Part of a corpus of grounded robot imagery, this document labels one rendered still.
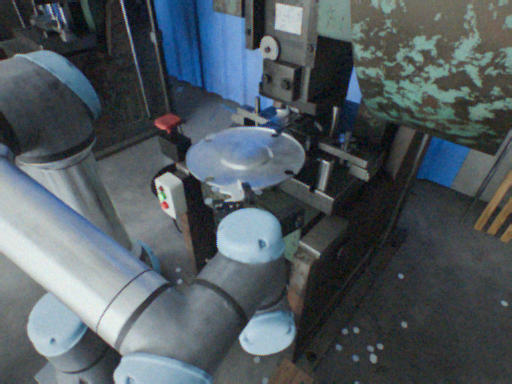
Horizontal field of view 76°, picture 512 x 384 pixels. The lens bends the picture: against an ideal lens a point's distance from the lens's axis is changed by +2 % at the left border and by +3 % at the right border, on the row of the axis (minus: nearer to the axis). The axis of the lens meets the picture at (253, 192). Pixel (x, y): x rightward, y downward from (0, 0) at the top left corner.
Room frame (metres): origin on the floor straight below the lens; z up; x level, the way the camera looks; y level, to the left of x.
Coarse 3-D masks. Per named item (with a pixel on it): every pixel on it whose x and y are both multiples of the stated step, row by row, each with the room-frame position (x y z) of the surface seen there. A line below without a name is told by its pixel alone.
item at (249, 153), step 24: (192, 144) 0.70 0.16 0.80; (216, 144) 0.71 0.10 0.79; (240, 144) 0.70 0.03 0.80; (264, 144) 0.71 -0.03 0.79; (288, 144) 0.71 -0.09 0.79; (192, 168) 0.60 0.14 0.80; (216, 168) 0.60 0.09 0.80; (240, 168) 0.60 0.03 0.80; (264, 168) 0.60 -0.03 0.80; (288, 168) 0.60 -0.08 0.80
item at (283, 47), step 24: (264, 0) 0.84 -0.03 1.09; (288, 0) 0.79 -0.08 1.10; (264, 24) 0.84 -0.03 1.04; (288, 24) 0.79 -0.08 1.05; (264, 48) 0.81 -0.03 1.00; (288, 48) 0.79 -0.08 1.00; (264, 72) 0.79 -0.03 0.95; (288, 72) 0.75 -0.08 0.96; (312, 72) 0.75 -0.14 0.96; (336, 72) 0.83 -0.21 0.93; (288, 96) 0.75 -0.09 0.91; (312, 96) 0.76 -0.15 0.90
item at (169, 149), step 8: (160, 136) 0.90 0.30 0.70; (168, 136) 0.89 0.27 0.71; (176, 136) 0.90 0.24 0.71; (184, 136) 0.90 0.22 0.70; (160, 144) 0.90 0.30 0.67; (168, 144) 0.86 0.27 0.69; (176, 144) 0.85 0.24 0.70; (184, 144) 0.86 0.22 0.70; (168, 152) 0.87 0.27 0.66; (176, 152) 0.84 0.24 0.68; (184, 152) 0.86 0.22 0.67; (176, 160) 0.85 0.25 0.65; (184, 160) 0.85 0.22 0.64
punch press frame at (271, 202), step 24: (216, 0) 0.88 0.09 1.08; (240, 0) 0.83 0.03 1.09; (336, 0) 0.67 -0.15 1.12; (336, 24) 0.66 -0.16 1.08; (360, 120) 0.91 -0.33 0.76; (384, 120) 0.86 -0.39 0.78; (384, 144) 0.95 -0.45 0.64; (216, 192) 0.76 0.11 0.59; (264, 192) 0.69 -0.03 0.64; (312, 216) 0.60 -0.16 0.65; (288, 240) 0.57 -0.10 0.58
